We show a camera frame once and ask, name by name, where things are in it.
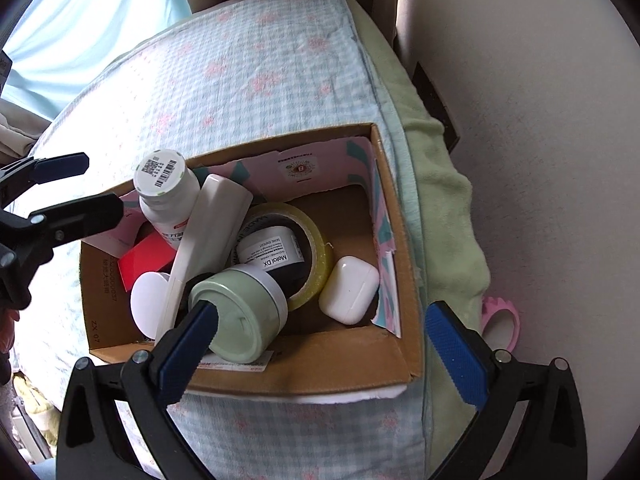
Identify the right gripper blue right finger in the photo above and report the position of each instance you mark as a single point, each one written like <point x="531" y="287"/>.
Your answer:
<point x="551" y="439"/>

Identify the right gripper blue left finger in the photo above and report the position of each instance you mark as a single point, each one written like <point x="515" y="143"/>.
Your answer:
<point x="93" y="443"/>

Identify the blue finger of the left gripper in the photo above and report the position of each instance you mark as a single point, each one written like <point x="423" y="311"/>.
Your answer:
<point x="19" y="176"/>
<point x="78" y="219"/>

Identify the red small box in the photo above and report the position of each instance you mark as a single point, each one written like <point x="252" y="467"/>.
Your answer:
<point x="152" y="254"/>

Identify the white pill bottle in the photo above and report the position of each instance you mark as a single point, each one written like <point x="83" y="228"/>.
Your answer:
<point x="167" y="190"/>

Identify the white remote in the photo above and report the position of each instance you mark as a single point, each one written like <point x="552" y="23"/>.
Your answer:
<point x="214" y="224"/>

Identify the pale green cream jar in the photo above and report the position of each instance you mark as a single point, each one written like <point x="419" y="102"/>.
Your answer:
<point x="251" y="307"/>

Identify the small dark jar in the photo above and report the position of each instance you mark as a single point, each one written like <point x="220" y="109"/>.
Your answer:
<point x="277" y="251"/>

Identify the yellow tape roll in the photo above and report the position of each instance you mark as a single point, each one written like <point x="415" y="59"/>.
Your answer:
<point x="316" y="250"/>

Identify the white earbuds case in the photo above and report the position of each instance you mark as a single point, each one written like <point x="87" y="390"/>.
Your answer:
<point x="349" y="290"/>

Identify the green jar white lid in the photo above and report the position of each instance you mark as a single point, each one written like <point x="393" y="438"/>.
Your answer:
<point x="147" y="298"/>

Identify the person's left hand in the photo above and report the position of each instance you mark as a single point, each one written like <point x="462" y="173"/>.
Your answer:
<point x="8" y="319"/>

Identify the brown left curtain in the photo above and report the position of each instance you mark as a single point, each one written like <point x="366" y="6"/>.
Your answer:
<point x="20" y="129"/>

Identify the light blue hanging sheet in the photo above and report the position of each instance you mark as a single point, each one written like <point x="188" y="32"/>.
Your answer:
<point x="58" y="47"/>

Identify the checkered floral bed cover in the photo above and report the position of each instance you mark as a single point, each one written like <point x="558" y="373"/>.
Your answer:
<point x="243" y="71"/>

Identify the open cardboard box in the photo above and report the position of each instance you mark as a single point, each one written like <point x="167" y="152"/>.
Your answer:
<point x="341" y="178"/>

